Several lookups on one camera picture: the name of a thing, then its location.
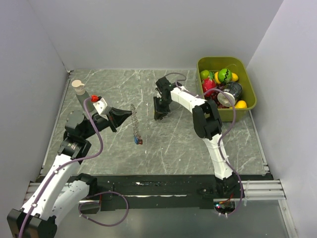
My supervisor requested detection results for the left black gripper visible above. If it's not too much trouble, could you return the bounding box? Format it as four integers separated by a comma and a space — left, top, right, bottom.
81, 106, 132, 139

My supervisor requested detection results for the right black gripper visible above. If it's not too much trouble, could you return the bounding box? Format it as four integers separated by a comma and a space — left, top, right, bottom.
153, 97, 171, 120

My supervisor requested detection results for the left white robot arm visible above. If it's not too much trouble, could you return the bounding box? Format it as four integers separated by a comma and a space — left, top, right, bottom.
7, 108, 132, 238

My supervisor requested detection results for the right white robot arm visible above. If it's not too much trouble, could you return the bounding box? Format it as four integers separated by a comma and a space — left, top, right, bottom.
154, 77, 244, 198

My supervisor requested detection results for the grey bottle with beige cap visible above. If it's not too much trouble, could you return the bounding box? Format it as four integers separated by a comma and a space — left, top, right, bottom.
71, 79, 95, 113

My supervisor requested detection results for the red dragon fruit toy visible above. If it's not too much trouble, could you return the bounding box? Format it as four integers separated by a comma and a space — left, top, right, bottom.
202, 77, 217, 97

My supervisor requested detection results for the dark grapes toy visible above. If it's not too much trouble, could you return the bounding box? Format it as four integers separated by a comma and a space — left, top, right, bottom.
211, 91, 231, 109

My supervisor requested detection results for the green lime toy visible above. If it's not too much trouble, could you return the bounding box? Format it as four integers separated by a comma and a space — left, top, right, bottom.
200, 70, 210, 80

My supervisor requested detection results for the green watermelon toy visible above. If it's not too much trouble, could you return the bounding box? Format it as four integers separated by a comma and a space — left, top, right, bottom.
217, 68, 232, 84

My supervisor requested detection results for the black tin can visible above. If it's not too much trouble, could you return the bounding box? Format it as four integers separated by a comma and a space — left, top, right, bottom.
222, 81, 243, 106

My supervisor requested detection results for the yellow lemon toy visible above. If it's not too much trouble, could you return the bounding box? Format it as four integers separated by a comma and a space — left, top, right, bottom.
231, 73, 239, 82

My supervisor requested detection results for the yellow banana toy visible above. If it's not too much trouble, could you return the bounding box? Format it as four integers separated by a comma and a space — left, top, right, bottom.
235, 100, 248, 109

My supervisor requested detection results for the olive green plastic bin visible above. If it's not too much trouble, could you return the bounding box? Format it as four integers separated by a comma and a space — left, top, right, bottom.
196, 57, 257, 121

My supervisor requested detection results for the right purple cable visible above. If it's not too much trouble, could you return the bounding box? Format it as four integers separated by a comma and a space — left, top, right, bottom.
164, 72, 245, 219

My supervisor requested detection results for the black mounting base plate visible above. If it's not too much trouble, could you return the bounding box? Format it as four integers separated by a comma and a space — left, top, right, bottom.
69, 174, 245, 211

